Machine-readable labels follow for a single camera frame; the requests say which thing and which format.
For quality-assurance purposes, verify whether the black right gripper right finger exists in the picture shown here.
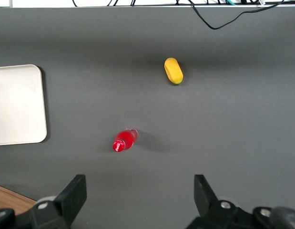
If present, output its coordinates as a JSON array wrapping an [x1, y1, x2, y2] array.
[[184, 174, 258, 229]]

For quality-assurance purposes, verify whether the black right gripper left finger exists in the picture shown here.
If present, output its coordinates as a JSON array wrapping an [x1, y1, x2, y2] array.
[[30, 174, 88, 229]]

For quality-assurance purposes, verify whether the cream rectangular tray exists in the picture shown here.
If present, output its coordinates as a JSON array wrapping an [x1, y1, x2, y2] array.
[[0, 64, 48, 146]]

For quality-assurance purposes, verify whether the wooden drawer cabinet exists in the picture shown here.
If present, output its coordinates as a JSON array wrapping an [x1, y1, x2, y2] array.
[[0, 183, 38, 215]]

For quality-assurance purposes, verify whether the red drink bottle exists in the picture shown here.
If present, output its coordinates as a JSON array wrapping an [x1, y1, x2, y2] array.
[[112, 128, 139, 153]]

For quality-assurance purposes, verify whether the grey table mat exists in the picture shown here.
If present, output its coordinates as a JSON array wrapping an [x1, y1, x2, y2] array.
[[0, 6, 295, 229]]

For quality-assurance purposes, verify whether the yellow sponge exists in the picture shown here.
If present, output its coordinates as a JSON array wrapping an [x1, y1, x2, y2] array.
[[163, 57, 184, 85]]

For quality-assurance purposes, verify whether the black cable on table edge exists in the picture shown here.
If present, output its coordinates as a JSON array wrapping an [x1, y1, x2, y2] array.
[[190, 0, 289, 31]]

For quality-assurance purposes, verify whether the black looped cable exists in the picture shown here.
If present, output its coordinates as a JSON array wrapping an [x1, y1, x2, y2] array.
[[71, 0, 114, 8]]

